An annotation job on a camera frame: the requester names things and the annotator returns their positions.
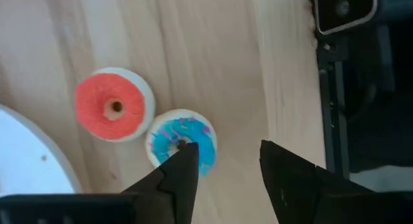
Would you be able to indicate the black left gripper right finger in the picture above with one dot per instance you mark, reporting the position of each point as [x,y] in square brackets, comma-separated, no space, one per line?
[290,185]

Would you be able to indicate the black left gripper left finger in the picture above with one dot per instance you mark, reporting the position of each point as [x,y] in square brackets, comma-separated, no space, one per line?
[177,185]

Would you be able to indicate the small blue sprinkled donut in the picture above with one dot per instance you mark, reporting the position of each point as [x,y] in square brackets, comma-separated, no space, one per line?
[200,137]

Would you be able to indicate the small red sugar donut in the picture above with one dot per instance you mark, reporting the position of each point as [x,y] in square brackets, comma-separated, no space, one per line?
[93,104]

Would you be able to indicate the white round plate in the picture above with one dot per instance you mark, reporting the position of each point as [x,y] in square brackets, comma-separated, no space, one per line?
[29,159]

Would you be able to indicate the black aluminium table frame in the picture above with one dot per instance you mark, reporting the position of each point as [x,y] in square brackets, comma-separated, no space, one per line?
[334,120]

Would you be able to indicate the silver-rimmed black camera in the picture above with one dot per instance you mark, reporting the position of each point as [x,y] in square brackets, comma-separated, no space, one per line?
[345,7]

